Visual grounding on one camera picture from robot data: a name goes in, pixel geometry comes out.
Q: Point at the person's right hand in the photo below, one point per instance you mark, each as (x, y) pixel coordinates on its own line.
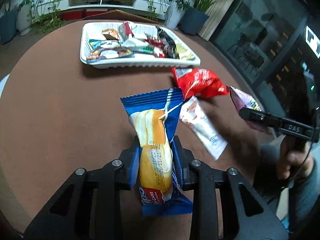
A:
(294, 159)

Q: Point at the plant in white ribbed pot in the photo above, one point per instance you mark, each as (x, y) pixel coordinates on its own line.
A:
(24, 18)

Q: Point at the white orange-print snack packet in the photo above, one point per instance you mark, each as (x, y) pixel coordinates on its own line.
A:
(193, 116)

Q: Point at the white plastic tray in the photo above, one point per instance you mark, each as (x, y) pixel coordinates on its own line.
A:
(92, 31)

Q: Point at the black snack packet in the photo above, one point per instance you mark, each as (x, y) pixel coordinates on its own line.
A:
(169, 45)

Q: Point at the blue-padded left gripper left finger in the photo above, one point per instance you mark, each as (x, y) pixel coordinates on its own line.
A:
(87, 204)

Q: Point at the white red-striped snack bag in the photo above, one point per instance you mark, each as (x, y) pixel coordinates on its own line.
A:
(128, 38)

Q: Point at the sunflower seed clear packet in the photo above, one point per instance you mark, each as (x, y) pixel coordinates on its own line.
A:
(145, 50)

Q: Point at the panda snack bag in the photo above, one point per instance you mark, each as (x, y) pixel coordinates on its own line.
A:
(109, 49)

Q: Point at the blue cake snack packet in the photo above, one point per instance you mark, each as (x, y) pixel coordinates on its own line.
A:
(154, 116)

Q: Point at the red storage box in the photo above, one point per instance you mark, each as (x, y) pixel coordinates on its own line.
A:
(72, 15)

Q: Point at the tall plant blue pot left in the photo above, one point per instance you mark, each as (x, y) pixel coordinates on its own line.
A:
(8, 21)

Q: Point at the gold yellow snack packet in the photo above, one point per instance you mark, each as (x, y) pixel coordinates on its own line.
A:
(183, 53)

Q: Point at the dark red chocolate packet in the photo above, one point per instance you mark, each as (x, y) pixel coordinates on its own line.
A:
(110, 34)

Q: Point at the white round robot bin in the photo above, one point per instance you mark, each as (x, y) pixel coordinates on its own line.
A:
(2, 83)

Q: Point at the strawberry cookie small packet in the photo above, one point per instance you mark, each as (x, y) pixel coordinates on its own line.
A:
(157, 46)

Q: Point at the white tv console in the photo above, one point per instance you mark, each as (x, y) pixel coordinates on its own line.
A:
(139, 7)

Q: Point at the beige curtain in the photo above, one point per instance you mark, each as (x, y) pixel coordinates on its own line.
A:
(216, 12)

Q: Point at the pink minion snack packet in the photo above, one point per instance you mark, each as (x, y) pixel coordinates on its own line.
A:
(244, 100)

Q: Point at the red snack bag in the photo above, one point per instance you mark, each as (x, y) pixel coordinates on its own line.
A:
(198, 82)

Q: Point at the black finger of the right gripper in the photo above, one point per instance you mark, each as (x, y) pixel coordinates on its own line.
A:
(259, 120)

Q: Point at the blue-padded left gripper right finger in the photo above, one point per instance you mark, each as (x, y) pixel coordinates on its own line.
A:
(245, 215)

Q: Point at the plant in white pot right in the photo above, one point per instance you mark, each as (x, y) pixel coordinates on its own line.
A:
(172, 10)

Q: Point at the large plant blue pot right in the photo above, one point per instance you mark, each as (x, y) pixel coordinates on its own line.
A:
(195, 16)

